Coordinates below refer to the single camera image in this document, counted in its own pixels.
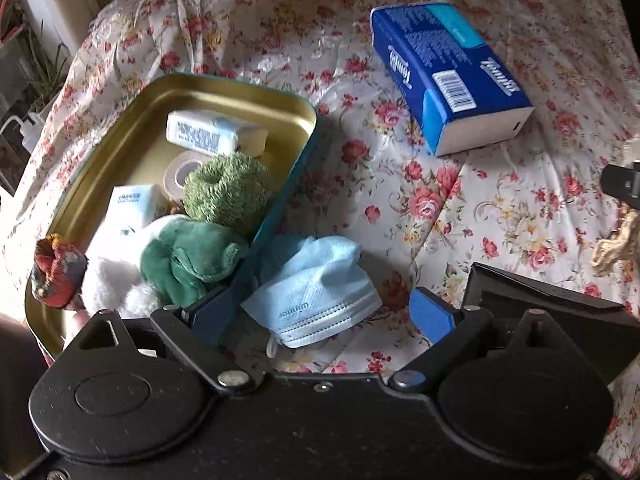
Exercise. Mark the small white tissue packet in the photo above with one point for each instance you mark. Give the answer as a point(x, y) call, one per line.
point(134, 210)

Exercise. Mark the blue tissue pack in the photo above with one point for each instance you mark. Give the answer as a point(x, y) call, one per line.
point(450, 75)

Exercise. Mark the white plush toy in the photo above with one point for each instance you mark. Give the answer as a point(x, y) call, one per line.
point(112, 280)

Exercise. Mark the gold tin box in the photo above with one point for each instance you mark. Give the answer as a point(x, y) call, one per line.
point(125, 160)

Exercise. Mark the blue face mask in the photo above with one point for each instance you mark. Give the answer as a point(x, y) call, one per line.
point(315, 290)

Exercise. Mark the green plush toy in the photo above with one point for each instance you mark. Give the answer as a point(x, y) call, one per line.
point(192, 260)

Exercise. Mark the white squeeze bottle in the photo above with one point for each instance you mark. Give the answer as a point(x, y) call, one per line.
point(22, 127)

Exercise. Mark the multicolour knitted sock ball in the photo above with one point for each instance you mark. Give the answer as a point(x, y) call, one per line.
point(57, 272)

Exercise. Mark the floral bed sheet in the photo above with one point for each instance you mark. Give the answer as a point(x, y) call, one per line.
point(400, 200)

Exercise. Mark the black box lid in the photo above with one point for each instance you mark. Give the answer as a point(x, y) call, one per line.
point(550, 300)

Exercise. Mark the beige tape roll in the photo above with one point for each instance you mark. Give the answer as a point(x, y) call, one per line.
point(175, 172)

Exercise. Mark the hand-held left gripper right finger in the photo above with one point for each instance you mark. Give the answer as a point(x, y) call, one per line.
point(432, 310)

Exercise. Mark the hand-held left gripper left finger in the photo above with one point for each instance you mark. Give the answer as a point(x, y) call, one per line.
point(201, 318)

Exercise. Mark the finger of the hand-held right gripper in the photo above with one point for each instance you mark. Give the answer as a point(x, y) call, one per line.
point(622, 179)

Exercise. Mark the green knitted ball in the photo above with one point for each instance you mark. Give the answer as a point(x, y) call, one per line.
point(227, 192)

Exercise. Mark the green potted plant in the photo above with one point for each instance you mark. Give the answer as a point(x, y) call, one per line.
point(42, 65)

